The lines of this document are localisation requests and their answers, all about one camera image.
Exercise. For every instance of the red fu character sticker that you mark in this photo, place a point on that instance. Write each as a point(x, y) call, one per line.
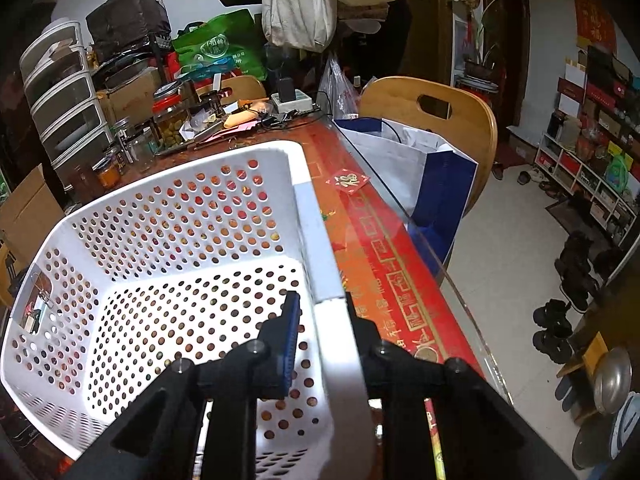
point(348, 181)

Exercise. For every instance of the small jar orange contents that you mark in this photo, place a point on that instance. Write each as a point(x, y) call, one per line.
point(108, 172)

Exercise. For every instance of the glass jar with red lid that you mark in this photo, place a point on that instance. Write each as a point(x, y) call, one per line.
point(169, 117)

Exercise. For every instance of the black shoes on floor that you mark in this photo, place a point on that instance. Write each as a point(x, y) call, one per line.
point(552, 338)

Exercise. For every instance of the clear plastic bag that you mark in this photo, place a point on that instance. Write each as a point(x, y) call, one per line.
point(336, 95)

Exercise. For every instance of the white perforated plastic basket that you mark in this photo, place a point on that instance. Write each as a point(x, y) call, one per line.
point(189, 263)

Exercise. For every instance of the blue and white paper bag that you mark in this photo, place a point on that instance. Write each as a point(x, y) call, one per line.
point(422, 177)

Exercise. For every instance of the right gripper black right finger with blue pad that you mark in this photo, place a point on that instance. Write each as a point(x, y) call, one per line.
point(445, 417)

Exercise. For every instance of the brown cardboard box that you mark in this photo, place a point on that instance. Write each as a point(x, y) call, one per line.
point(29, 214)

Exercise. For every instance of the red patterned tablecloth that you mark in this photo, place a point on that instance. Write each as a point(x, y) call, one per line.
point(378, 263)

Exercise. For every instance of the metal pot lid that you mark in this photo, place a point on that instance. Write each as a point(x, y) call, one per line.
point(612, 381)

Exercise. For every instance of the white power strip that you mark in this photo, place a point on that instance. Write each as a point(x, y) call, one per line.
point(300, 104)

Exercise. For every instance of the black suitcase on stack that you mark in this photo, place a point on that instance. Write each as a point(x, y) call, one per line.
point(116, 23)

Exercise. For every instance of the wooden chair with handle hole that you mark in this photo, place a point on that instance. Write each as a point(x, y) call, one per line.
point(462, 119)

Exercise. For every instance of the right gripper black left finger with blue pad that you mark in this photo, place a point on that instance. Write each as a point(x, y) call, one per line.
point(199, 420)

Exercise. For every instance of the beige canvas tote bag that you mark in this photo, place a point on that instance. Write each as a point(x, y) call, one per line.
point(299, 24)

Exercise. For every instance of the white cubby shelf unit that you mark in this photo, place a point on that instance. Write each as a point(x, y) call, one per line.
point(591, 145)

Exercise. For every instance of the green shopping bag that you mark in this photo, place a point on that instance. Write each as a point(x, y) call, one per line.
point(228, 41)

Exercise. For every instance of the white plastic drawer tower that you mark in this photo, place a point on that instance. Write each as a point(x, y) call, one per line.
point(59, 90)

